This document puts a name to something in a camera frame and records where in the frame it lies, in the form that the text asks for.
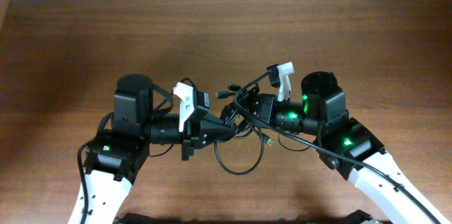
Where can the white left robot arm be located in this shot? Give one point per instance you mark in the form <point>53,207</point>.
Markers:
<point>144,114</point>

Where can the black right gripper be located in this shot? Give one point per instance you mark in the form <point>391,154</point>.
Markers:
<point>266,105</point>

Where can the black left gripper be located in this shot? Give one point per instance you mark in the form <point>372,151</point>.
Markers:
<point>194,132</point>

